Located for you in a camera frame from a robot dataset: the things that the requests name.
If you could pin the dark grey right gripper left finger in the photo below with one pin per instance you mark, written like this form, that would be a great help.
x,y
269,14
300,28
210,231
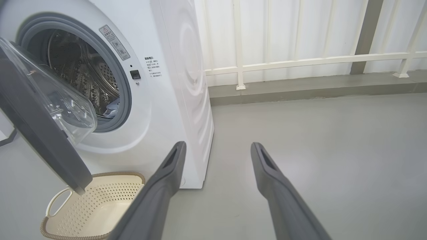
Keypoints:
x,y
156,200

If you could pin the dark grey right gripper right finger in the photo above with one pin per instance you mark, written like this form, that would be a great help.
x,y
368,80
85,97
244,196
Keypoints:
x,y
283,206

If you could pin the blue cartoon print garment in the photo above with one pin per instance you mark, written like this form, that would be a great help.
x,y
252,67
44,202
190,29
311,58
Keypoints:
x,y
111,106

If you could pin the dark round glass washer door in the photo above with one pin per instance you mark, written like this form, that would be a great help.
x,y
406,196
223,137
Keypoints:
x,y
33,133

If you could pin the white front-load washing machine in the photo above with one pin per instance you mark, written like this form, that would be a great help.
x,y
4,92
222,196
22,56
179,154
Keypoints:
x,y
173,100

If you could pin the steel perforated washer drum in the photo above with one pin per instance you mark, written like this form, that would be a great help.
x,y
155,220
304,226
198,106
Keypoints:
x,y
86,76

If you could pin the cream perforated laundry basket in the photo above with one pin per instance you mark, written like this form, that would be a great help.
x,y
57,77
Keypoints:
x,y
100,200

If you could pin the white metal railing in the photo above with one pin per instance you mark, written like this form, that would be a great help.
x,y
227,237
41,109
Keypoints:
x,y
300,61

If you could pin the grey warning sticker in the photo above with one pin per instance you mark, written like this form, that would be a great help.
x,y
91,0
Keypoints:
x,y
115,43

